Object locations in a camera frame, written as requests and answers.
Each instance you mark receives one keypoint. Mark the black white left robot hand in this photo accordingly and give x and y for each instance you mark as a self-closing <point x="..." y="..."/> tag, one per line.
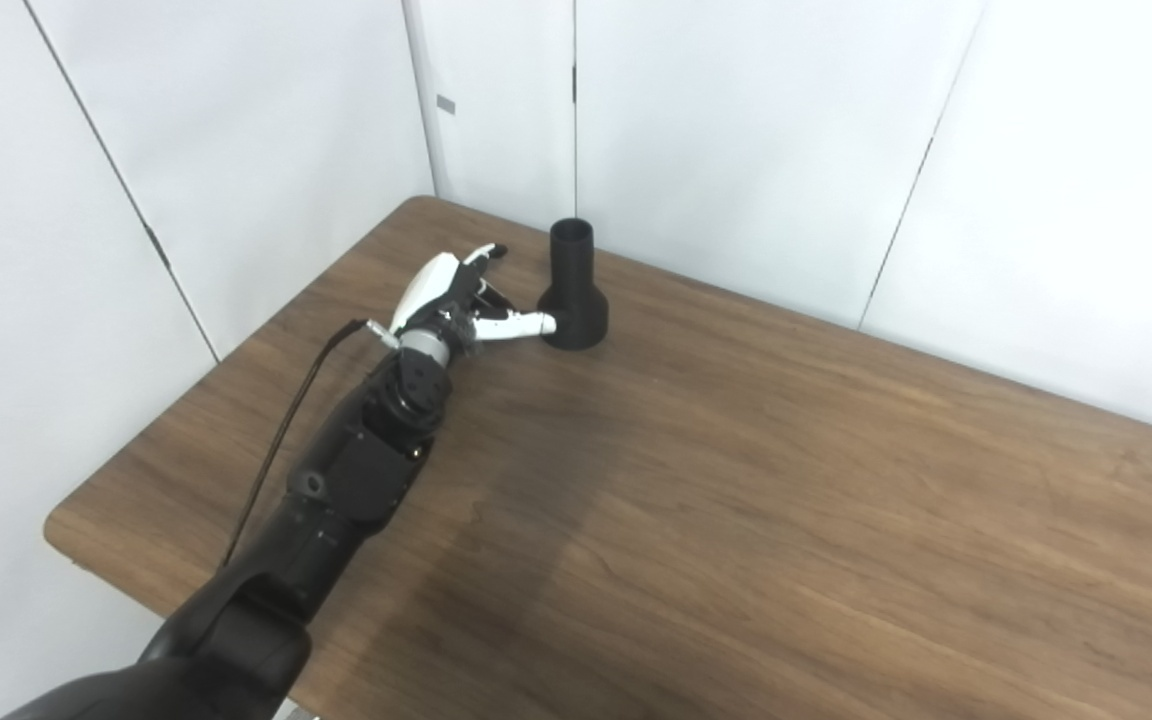
<point x="431" y="285"/>

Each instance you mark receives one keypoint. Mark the black funnel-shaped nozzle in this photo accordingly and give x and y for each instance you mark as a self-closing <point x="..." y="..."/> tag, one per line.
<point x="576" y="300"/>

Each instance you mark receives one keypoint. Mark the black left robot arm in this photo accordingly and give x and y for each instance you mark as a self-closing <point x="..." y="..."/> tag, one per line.
<point x="336" y="500"/>

